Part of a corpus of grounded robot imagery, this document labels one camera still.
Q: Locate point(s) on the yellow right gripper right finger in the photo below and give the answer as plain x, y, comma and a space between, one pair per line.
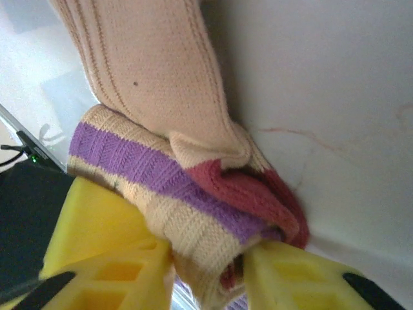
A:
290, 277

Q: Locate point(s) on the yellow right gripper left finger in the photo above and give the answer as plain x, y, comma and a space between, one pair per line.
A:
96, 226

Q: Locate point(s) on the beige red purple striped sock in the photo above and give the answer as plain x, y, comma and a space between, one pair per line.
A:
155, 80

